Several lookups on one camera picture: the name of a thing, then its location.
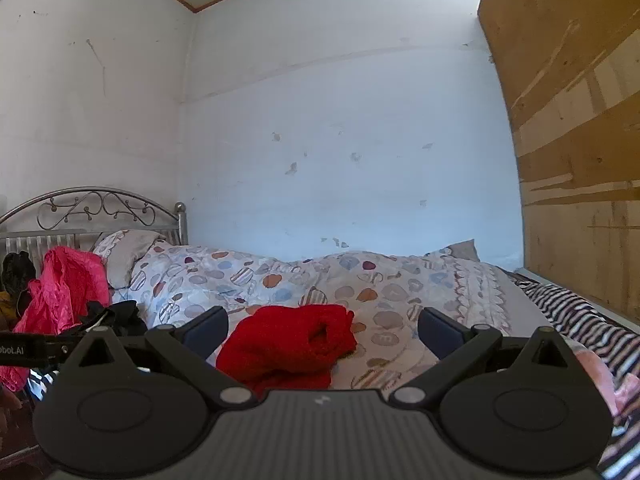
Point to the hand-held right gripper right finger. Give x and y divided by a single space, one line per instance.
440 332

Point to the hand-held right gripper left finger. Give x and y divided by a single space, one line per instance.
206 334

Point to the red knit sweater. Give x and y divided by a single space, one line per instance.
280 345

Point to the spotted white duvet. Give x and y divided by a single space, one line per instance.
390 290

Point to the bright pink cloth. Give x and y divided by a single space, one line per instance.
65 285

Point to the dark cloth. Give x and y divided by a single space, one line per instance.
17 275

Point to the black cloth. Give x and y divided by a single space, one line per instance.
122 316

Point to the small grey pillow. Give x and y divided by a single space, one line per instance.
462 250

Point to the grey frilled pillow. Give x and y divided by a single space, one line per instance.
125 255

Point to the striped blanket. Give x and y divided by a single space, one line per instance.
590 320

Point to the metal bed headboard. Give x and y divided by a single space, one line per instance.
100 207

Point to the pale pink cloth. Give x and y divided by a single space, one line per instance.
597 380

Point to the brown wooden board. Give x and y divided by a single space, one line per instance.
580 135

